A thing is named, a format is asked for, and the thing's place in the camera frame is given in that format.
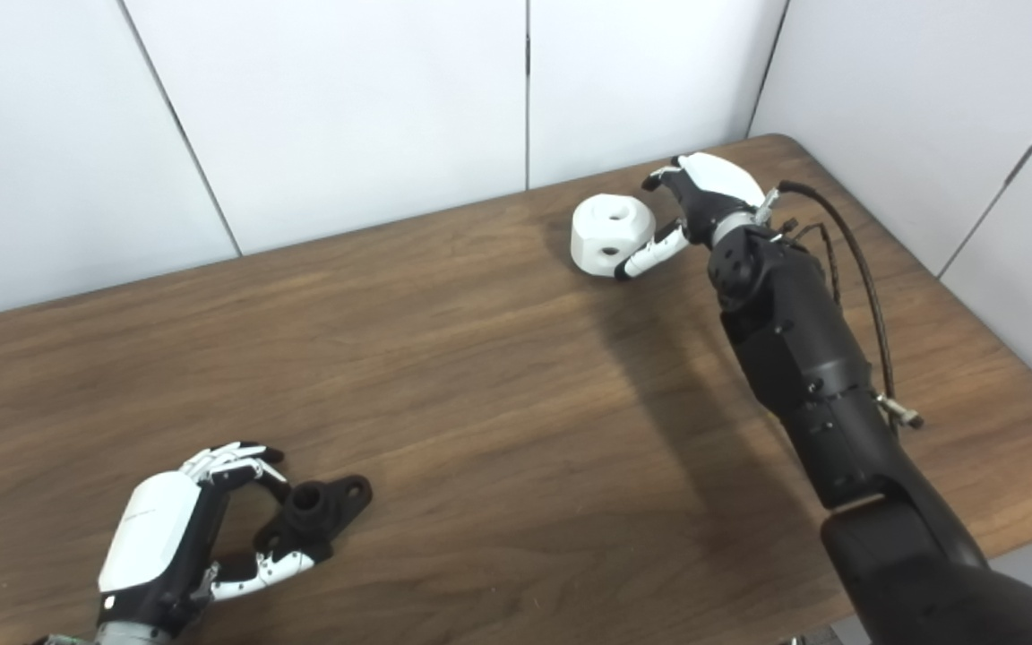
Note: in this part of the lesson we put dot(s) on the black flanged holder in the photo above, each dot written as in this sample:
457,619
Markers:
319,511

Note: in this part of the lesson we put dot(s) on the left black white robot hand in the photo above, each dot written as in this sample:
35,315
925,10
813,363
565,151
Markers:
153,537

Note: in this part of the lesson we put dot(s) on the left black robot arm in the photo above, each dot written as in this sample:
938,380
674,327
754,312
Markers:
122,636

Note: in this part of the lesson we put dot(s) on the round white piece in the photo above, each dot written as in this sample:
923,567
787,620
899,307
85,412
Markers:
606,233

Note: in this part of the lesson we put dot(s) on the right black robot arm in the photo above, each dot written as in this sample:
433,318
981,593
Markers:
803,358

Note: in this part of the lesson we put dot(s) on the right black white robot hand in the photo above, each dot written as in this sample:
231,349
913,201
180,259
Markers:
718,193

